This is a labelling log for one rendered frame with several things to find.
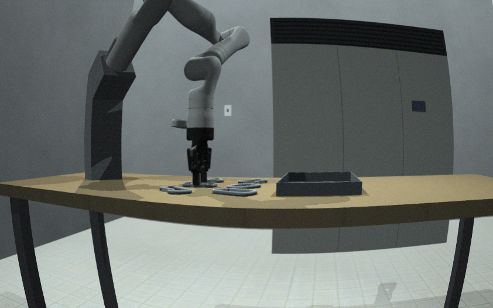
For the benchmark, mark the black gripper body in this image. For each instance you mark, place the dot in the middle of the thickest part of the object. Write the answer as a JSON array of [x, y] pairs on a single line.
[[199, 137]]

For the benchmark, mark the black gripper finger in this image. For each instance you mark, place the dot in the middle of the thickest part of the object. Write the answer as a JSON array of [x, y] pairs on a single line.
[[195, 165], [206, 166]]

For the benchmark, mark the grey carabiner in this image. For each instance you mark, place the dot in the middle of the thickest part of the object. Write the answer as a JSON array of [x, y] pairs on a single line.
[[175, 190], [244, 186], [256, 181], [215, 181], [235, 192], [210, 185]]

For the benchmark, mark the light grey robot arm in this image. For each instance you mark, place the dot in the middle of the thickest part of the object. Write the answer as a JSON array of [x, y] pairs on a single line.
[[206, 66]]

